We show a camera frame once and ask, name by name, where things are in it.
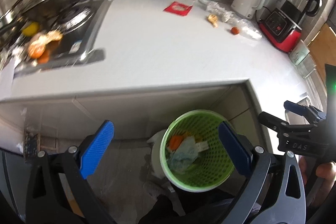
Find grey blue cloth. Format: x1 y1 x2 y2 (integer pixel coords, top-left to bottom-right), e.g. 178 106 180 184
167 136 198 173

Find black wok with lid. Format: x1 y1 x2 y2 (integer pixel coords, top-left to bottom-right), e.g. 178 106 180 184
1 0 80 34

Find person hand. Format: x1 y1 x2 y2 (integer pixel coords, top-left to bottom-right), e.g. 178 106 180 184
298 156 335 207

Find wooden cutting board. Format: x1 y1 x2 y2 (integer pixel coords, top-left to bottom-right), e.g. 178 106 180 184
308 23 336 83

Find crumpled white tissue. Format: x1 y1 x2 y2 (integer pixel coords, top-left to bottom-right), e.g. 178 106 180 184
206 1 235 23

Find red black blender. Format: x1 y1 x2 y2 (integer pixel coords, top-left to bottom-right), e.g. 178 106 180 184
259 0 323 53

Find orange peels on stove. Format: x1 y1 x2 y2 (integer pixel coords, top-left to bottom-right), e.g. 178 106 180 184
27 30 63 64

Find clear plastic bag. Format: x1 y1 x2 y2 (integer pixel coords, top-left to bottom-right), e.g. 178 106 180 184
227 17 262 40

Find orange peel piece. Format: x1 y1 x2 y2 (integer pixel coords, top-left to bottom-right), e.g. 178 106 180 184
207 14 218 28

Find glass cup with print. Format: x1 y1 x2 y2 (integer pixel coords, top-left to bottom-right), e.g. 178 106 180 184
288 40 310 66

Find green mesh trash basket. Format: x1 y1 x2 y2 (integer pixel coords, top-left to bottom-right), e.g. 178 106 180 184
159 110 235 193

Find red snack packet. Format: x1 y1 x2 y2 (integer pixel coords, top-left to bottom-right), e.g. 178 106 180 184
164 1 193 16

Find gas stove top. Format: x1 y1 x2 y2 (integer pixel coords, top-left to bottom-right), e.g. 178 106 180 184
1 0 113 76

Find small red bottle cap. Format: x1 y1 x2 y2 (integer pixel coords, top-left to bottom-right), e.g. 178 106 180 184
231 27 240 35

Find yellow lemon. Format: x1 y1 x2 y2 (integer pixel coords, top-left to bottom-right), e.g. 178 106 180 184
22 22 40 37

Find orange foam fruit net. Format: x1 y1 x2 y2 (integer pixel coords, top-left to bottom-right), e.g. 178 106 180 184
168 135 184 151

